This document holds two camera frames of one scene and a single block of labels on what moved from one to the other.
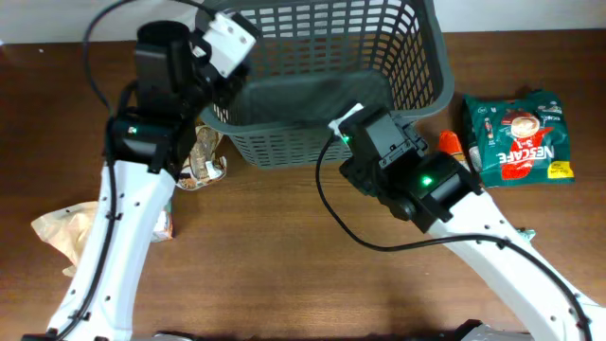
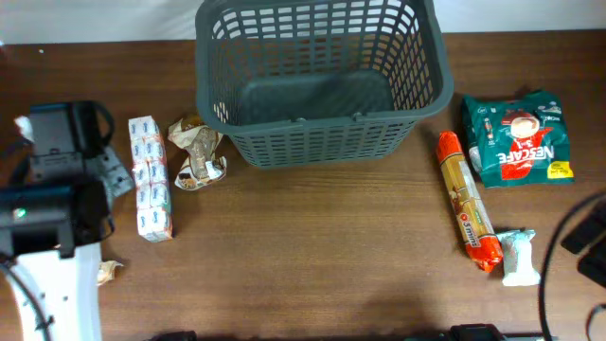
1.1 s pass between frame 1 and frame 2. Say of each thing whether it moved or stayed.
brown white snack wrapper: stayed
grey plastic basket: stayed
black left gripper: moved
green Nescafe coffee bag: stayed
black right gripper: moved
